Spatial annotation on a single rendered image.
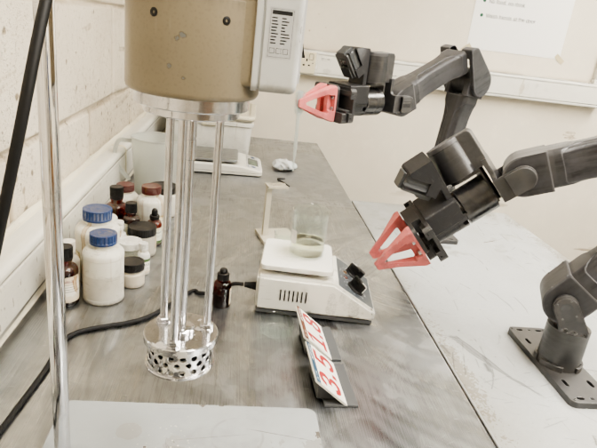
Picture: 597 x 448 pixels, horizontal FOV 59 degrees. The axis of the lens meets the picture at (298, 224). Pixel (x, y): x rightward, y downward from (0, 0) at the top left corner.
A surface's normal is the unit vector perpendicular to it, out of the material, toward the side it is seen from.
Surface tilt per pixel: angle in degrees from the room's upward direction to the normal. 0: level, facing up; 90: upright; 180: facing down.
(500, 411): 0
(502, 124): 90
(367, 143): 90
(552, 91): 90
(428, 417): 0
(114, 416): 0
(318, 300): 90
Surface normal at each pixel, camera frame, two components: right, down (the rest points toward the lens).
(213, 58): 0.38, 0.36
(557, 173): -0.33, 0.33
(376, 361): 0.11, -0.93
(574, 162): -0.18, 0.18
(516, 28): 0.09, 0.36
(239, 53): 0.74, 0.31
